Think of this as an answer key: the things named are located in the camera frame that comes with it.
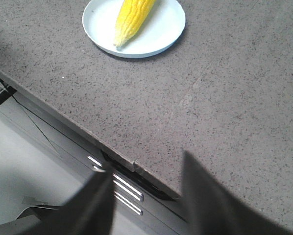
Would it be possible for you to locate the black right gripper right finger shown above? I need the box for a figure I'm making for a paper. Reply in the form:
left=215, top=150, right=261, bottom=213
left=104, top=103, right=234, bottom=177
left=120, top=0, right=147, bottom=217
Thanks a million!
left=181, top=151, right=293, bottom=235

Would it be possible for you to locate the silver lower drawer handle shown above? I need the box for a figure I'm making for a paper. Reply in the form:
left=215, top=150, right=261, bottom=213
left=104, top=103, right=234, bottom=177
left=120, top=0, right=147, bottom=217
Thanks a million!
left=114, top=191, right=143, bottom=215

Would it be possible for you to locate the yellow corn cob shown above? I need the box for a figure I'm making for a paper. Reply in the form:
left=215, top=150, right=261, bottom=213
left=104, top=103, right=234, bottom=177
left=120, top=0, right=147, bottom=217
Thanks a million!
left=113, top=0, right=156, bottom=47

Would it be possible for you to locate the light blue round plate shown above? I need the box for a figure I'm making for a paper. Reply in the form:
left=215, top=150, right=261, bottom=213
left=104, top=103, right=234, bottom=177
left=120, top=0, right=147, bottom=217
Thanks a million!
left=82, top=0, right=186, bottom=59

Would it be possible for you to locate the silver cabinet drawer handle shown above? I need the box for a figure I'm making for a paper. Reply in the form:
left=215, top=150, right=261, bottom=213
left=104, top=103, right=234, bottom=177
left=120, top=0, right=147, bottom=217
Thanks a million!
left=87, top=156, right=144, bottom=202

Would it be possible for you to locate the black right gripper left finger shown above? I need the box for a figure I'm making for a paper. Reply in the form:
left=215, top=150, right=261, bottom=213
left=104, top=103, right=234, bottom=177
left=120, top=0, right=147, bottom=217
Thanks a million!
left=19, top=168, right=115, bottom=235

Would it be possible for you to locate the thin black cable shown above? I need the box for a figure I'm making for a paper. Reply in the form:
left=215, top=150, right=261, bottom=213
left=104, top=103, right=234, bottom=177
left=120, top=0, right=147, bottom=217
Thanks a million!
left=0, top=72, right=64, bottom=157

